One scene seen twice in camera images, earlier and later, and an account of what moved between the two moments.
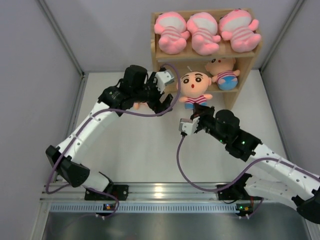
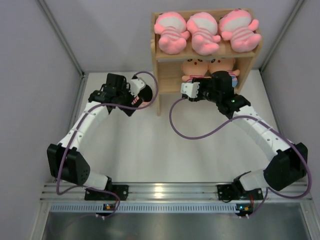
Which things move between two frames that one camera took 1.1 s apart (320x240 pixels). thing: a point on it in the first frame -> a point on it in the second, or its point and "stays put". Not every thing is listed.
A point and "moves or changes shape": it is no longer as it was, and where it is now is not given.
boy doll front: [223, 68] stays put
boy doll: [194, 85] moves or changes shape
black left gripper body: [152, 94] -> [125, 98]
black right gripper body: [204, 120] -> [205, 90]
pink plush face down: [203, 26] stays put
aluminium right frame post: [292, 16] stays put
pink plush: [238, 26] stays put
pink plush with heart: [171, 26] stays put
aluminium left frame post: [61, 36] stays put
